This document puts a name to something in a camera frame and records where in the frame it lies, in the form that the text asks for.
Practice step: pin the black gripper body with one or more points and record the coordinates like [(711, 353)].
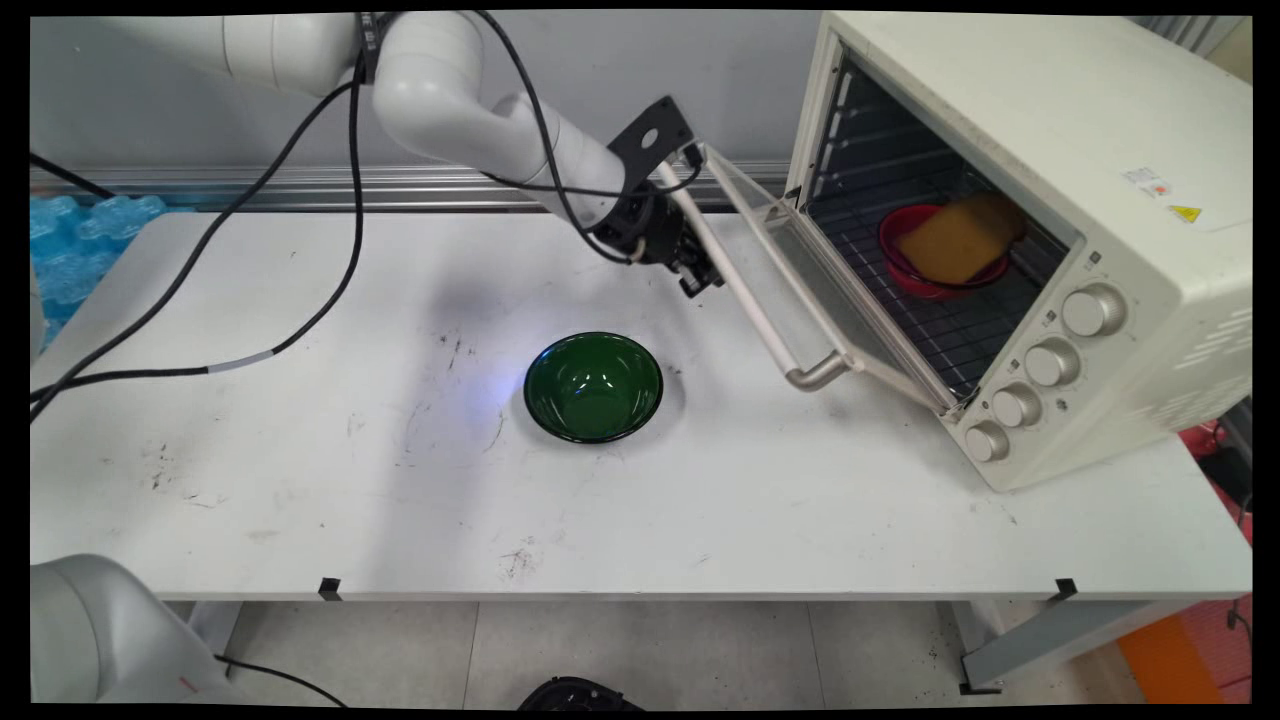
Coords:
[(645, 225)]

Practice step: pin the cream oven knob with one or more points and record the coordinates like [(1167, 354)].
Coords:
[(986, 442), (1090, 312), (1050, 363), (1013, 407)]

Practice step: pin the slice of bread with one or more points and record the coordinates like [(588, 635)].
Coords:
[(955, 245)]

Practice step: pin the white label sticker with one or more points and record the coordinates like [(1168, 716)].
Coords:
[(1146, 182)]

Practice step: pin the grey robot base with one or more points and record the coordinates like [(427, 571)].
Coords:
[(100, 645)]

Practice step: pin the cream toaster oven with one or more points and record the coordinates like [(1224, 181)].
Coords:
[(1050, 120)]

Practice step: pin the red bowl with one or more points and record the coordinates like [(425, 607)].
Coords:
[(925, 280)]

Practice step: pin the black tape marker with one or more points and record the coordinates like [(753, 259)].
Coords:
[(330, 589), (1066, 588)]

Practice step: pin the red object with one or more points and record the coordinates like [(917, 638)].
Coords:
[(1205, 445)]

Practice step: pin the blue water bottle pack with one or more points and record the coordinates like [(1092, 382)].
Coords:
[(70, 260)]

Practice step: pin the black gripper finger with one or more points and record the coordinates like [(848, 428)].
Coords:
[(710, 272), (690, 272)]

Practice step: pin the black object on floor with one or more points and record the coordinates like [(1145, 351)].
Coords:
[(580, 695)]

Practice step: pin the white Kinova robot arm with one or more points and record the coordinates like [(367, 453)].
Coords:
[(450, 90)]

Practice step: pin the grey table leg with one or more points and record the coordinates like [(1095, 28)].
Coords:
[(1050, 640)]

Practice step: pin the metal oven rack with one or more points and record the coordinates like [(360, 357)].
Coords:
[(950, 335)]

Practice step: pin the orange floor object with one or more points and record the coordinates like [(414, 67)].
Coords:
[(1170, 665)]

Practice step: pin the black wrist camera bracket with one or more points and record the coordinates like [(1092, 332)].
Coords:
[(665, 125)]

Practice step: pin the yellow warning sticker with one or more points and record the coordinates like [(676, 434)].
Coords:
[(1185, 214)]

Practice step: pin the green glass bowl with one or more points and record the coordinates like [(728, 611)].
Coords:
[(592, 392)]

